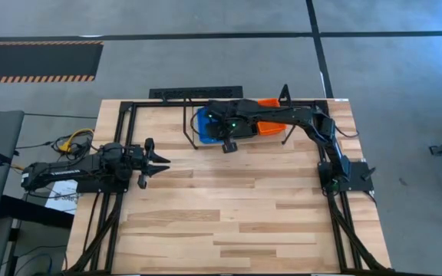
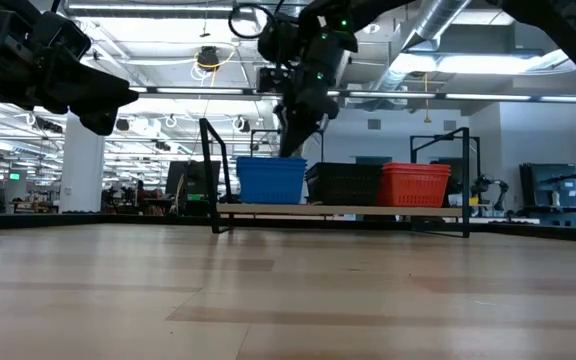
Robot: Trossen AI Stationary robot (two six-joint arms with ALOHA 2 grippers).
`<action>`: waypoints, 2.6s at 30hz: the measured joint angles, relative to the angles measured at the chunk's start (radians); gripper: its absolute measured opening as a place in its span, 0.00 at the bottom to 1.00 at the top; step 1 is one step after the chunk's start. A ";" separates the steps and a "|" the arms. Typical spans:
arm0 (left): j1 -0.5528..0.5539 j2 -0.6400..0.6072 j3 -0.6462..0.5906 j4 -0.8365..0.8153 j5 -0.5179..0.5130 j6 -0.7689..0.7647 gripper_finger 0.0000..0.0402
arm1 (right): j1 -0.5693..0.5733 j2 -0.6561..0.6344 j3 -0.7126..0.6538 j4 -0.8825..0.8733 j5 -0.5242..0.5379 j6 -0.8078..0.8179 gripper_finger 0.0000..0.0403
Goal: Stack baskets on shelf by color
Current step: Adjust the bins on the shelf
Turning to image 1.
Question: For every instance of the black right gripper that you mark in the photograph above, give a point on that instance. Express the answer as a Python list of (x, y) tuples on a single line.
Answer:
[(232, 119)]

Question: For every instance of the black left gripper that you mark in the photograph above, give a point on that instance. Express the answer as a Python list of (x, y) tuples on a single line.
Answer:
[(136, 159)]

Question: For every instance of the blue plastic basket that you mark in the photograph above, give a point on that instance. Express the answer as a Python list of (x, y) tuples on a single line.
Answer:
[(205, 126)]

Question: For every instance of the red plastic basket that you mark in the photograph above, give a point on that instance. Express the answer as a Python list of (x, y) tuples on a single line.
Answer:
[(269, 128)]

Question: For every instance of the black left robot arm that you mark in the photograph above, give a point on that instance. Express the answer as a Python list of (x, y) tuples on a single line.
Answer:
[(71, 170)]

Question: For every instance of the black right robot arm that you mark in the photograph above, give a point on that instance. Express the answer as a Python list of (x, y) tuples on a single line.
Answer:
[(320, 126)]

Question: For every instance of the black perforated floor grate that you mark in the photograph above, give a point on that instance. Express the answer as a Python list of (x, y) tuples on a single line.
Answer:
[(175, 92)]

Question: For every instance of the white printed paper sheet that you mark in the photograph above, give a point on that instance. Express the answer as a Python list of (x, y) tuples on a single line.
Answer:
[(65, 203)]

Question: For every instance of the black desk foot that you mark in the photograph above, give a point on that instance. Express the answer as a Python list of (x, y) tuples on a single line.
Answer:
[(33, 212)]

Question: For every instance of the black hazard-striped floor mat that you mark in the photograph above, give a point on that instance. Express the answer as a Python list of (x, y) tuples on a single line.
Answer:
[(33, 61)]

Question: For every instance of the wooden shelf with black frame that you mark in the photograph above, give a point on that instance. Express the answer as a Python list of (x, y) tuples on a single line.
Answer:
[(190, 126)]

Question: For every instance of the black aluminium table frame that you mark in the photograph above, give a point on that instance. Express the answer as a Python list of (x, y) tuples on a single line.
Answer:
[(148, 103)]

